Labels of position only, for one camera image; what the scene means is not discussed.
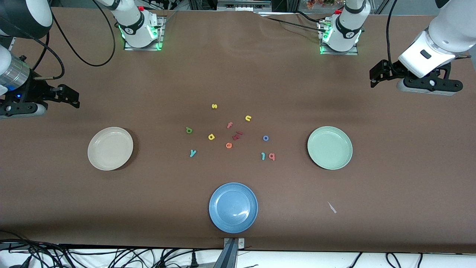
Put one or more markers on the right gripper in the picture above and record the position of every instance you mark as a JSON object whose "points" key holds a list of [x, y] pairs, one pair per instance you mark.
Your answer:
{"points": [[34, 90]]}

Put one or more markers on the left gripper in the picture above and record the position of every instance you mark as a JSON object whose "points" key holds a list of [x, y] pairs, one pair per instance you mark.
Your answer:
{"points": [[392, 69]]}

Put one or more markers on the teal letter y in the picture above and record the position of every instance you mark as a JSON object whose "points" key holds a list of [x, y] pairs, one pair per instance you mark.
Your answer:
{"points": [[192, 153]]}

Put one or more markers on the pink letter q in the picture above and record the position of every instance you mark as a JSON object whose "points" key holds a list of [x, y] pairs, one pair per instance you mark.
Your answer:
{"points": [[272, 156]]}

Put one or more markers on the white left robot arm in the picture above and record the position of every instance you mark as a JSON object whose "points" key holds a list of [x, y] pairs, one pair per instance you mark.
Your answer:
{"points": [[346, 33]]}

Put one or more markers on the beige brown plate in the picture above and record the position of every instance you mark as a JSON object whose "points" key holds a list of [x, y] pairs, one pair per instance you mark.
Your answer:
{"points": [[110, 148]]}

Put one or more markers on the pale green plate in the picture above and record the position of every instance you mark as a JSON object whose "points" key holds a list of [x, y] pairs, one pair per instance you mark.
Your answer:
{"points": [[330, 147]]}

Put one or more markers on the orange artificial flowers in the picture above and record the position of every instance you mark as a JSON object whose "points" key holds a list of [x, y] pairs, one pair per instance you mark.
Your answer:
{"points": [[319, 3]]}

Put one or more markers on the white paper scrap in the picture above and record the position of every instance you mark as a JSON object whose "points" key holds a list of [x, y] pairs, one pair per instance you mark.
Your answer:
{"points": [[331, 207]]}

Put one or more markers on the brown table cover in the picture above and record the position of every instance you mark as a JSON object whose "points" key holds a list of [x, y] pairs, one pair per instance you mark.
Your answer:
{"points": [[238, 74]]}

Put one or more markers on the grey metal box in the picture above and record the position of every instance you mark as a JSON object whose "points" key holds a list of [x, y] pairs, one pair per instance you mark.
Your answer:
{"points": [[243, 4]]}

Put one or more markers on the blue plate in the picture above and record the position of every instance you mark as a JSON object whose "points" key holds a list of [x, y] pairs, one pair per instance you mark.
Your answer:
{"points": [[233, 207]]}

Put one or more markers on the black power plug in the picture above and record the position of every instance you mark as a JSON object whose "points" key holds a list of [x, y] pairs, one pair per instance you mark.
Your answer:
{"points": [[193, 260]]}

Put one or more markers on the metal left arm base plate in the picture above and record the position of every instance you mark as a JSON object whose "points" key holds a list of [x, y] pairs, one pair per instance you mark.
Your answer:
{"points": [[338, 53]]}

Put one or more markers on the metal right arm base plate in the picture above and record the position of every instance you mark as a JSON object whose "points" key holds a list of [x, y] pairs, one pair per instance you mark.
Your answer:
{"points": [[143, 48]]}

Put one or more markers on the grey metal camera post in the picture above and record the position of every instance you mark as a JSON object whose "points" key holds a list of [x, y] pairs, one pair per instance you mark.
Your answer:
{"points": [[230, 253]]}

